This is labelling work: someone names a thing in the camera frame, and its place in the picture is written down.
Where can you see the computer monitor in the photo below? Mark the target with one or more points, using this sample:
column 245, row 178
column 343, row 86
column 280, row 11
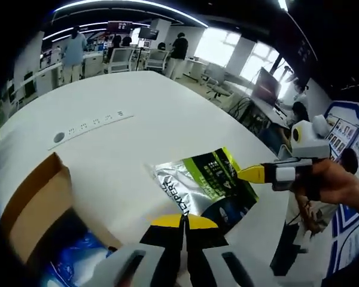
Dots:
column 266, row 86

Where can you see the person's right hand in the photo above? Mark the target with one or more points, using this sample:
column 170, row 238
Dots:
column 326, row 182

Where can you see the white office chair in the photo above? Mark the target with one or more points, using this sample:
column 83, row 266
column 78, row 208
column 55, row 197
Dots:
column 121, row 58
column 157, row 58

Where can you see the blue wet wipes pack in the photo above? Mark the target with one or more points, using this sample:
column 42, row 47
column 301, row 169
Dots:
column 77, row 260

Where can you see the black wall screen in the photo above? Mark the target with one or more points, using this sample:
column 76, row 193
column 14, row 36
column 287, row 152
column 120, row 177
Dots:
column 302, row 51

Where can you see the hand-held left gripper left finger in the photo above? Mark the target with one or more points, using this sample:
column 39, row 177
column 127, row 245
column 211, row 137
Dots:
column 155, row 254

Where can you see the wall display screen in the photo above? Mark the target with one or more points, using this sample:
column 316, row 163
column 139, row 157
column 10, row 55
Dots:
column 119, row 27

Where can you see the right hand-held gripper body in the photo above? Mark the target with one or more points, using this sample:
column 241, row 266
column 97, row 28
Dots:
column 311, row 148

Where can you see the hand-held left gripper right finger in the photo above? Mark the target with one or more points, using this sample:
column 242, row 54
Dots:
column 209, row 257

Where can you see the black display on stand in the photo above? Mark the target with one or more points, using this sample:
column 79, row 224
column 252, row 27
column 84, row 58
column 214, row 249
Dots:
column 149, row 33

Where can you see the brown cardboard shoe box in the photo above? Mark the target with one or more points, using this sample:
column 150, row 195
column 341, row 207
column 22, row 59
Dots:
column 39, row 191

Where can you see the green silver foil pouch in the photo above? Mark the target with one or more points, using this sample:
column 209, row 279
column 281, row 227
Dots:
column 197, row 179

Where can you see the table socket panel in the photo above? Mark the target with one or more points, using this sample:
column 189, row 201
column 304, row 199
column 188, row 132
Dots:
column 101, row 122

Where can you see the blue wall display board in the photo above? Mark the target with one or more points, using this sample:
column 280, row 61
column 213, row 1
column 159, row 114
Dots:
column 347, row 131

